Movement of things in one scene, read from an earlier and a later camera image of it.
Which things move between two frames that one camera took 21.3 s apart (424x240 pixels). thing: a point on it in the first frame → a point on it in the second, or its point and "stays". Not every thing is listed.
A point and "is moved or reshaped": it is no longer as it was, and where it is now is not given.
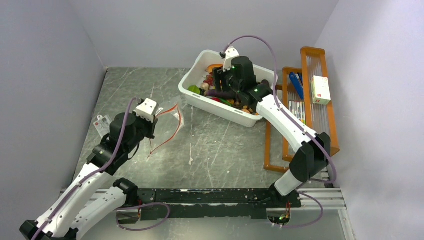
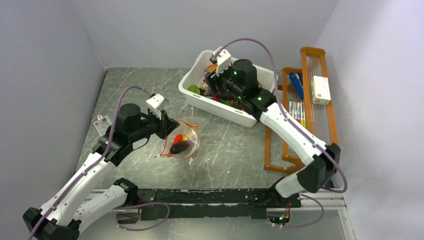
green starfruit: [194, 88] stays
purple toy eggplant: [224, 95] is moved or reshaped
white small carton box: [320, 90] stays
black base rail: [184, 204] stays
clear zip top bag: [168, 124] is moved or reshaped
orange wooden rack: [307, 94] stays
